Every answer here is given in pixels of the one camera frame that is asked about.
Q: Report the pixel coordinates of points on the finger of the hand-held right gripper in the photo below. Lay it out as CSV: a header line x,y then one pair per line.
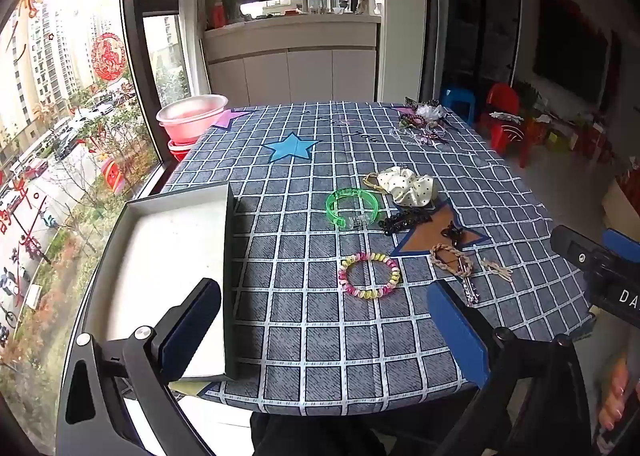
x,y
580,253
625,243

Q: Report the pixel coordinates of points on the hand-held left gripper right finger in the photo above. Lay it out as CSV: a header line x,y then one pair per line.
x,y
457,331

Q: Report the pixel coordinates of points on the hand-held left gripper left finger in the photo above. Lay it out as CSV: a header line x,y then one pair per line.
x,y
192,321

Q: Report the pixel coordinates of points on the grey cardboard box tray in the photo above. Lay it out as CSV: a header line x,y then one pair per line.
x,y
160,261

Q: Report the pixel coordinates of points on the small black claw clip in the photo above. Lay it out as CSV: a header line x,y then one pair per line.
x,y
451,231

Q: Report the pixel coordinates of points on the long black hair clip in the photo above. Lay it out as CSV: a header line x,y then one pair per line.
x,y
400,222

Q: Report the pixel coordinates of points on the white polka dot scrunchie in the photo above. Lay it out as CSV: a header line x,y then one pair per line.
x,y
405,186

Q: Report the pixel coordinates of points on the green plastic bangle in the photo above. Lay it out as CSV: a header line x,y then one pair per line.
x,y
331,208

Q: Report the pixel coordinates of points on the person's right hand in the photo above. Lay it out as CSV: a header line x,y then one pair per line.
x,y
617,396

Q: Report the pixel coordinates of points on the silver star hair clip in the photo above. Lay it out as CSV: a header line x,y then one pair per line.
x,y
469,288

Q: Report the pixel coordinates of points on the checked blue-grey tablecloth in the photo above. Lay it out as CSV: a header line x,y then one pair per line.
x,y
310,336

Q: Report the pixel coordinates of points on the small clear hair clip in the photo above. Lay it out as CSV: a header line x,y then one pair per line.
x,y
357,223

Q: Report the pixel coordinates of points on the red plastic chair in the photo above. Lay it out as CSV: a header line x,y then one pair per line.
x,y
505,106

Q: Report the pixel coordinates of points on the red plastic basin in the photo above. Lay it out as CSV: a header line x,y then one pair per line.
x,y
177,151

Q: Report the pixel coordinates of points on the blue plastic stool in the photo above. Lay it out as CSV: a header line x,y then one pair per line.
x,y
460,101

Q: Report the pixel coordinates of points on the pink plastic basin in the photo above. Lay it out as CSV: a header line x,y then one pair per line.
x,y
192,116

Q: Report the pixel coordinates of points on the pile of hair accessories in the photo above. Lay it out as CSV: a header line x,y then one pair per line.
x,y
425,118

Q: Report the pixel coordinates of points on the white cabinet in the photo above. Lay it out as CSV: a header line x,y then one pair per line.
x,y
290,66

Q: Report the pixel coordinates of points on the red paper-cut window decoration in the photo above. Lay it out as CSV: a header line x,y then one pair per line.
x,y
107,56

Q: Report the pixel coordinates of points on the dark wall board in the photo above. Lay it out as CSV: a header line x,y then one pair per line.
x,y
570,56

